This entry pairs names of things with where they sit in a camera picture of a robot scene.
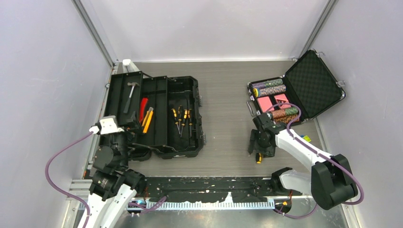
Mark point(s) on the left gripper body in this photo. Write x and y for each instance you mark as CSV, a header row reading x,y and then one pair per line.
x,y
120,141

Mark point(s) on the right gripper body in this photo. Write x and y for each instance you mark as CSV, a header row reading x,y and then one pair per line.
x,y
267,148

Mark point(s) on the yellow black utility knife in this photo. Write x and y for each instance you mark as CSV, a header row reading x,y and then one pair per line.
x,y
147,120

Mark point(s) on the red black pliers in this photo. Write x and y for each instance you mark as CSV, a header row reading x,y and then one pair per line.
x,y
143,105

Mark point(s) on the black plastic toolbox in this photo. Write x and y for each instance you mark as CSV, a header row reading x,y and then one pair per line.
x,y
164,93

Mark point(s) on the small steel hammer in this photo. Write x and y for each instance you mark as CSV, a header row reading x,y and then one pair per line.
x,y
133,85

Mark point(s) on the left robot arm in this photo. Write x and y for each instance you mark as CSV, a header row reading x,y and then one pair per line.
x,y
113,183

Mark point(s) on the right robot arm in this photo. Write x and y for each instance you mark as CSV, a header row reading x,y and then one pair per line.
x,y
330,180

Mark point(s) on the poker chip row green red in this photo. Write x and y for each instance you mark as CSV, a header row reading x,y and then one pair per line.
x,y
283,112

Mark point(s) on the poker chip row orange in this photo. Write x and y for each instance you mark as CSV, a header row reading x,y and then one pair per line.
x,y
288,118

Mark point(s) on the pink card deck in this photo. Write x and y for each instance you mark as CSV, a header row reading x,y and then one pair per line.
x,y
265,104

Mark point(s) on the red card deck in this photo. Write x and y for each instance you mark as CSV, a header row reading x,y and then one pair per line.
x,y
282,101

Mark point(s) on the blue orange small object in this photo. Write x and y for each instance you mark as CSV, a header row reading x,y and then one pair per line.
x,y
306,138

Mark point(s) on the poker chip row top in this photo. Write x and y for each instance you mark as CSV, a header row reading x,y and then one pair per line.
x,y
268,83

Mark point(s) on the white metronome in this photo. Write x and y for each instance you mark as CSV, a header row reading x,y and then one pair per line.
x,y
129,65

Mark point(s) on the black aluminium poker chip case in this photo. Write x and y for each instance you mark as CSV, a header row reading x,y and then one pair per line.
x,y
310,85

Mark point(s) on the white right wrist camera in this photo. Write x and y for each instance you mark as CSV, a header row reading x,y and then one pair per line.
x,y
256,121

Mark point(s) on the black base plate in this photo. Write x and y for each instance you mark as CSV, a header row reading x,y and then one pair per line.
x,y
212,189

